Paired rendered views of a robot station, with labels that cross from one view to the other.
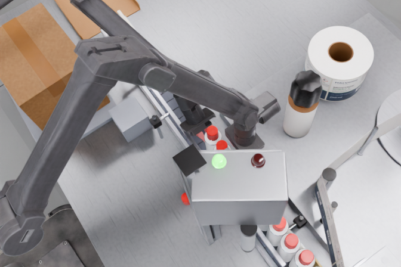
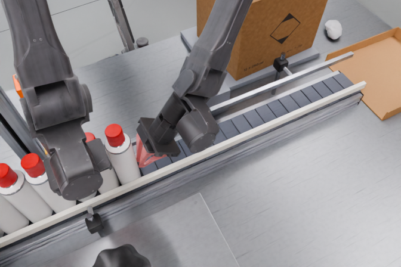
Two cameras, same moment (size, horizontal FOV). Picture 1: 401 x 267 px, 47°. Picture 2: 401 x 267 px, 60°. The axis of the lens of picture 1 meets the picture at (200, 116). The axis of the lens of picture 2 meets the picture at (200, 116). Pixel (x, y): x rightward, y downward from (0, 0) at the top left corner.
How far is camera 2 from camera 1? 1.01 m
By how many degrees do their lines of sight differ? 43
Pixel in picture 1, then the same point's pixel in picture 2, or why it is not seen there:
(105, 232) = (91, 75)
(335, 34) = not seen: outside the picture
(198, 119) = (151, 130)
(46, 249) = not seen: hidden behind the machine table
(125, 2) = (391, 103)
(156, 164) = not seen: hidden behind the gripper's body
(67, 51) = not seen: outside the picture
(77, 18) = (359, 57)
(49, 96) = not seen: outside the picture
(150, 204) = (104, 113)
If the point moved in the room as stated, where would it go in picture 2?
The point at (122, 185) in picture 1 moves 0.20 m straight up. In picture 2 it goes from (135, 90) to (123, 39)
